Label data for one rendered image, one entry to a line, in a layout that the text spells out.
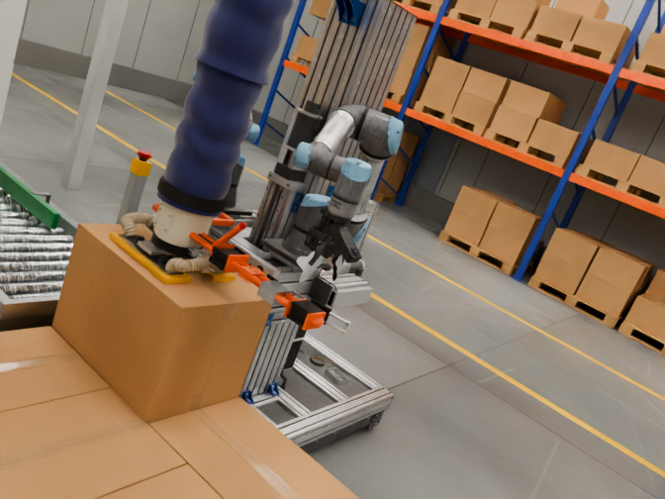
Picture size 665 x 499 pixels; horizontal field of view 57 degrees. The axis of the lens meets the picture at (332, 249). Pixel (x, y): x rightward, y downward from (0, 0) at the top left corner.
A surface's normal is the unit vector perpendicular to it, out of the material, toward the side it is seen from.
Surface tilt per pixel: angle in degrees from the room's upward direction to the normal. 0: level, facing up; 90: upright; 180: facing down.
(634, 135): 90
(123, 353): 90
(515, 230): 90
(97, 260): 90
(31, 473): 0
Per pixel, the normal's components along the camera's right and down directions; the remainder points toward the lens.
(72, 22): 0.74, 0.44
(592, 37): -0.59, 0.00
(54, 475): 0.35, -0.90
